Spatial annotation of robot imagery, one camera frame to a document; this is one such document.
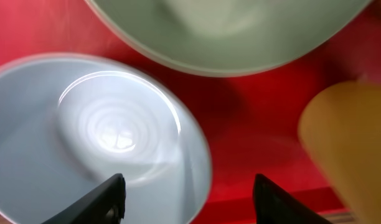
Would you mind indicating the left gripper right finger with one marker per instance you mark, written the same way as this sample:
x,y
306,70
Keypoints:
x,y
273,205

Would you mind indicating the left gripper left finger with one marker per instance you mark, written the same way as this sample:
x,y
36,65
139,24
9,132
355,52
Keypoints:
x,y
104,204

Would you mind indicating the small light blue bowl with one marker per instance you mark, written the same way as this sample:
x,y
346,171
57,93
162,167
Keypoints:
x,y
68,122

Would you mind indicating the yellow plastic cup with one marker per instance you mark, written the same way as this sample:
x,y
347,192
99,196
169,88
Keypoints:
x,y
341,130

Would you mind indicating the green bowl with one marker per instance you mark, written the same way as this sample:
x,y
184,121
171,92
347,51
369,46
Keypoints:
x,y
221,38

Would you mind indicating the red serving tray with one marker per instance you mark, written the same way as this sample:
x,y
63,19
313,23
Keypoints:
x,y
250,122

